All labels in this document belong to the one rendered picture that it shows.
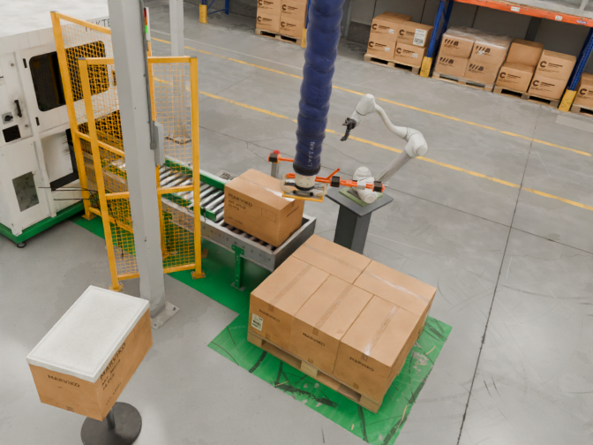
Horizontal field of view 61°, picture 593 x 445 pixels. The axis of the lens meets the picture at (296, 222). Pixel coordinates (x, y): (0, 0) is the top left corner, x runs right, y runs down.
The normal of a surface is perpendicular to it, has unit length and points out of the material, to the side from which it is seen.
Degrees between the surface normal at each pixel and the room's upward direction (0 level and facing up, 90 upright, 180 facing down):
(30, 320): 0
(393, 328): 0
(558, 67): 89
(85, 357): 0
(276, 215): 90
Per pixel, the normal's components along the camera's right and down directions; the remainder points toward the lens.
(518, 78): -0.46, 0.48
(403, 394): 0.10, -0.81
